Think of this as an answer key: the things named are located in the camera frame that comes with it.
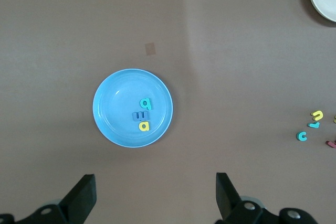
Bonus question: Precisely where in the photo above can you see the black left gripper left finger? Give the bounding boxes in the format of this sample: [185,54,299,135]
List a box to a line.
[0,173,97,224]

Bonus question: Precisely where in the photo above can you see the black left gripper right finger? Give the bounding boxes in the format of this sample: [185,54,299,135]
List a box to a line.
[215,173,321,224]

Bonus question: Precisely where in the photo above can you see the yellow letter a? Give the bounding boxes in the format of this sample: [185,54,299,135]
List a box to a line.
[138,120,151,132]

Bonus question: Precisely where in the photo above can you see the blue letter m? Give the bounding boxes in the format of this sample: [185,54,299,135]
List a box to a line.
[132,110,150,122]

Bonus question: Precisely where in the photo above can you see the teal letter q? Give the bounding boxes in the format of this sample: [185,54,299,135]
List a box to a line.
[140,97,153,111]

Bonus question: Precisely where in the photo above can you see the blue plate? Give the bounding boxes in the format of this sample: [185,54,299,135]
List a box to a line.
[92,68,174,148]

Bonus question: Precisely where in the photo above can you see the yellow letter u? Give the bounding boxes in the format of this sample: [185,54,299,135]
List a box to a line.
[311,110,324,122]

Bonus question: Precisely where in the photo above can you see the brown tape patch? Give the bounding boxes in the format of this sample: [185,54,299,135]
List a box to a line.
[145,42,156,56]

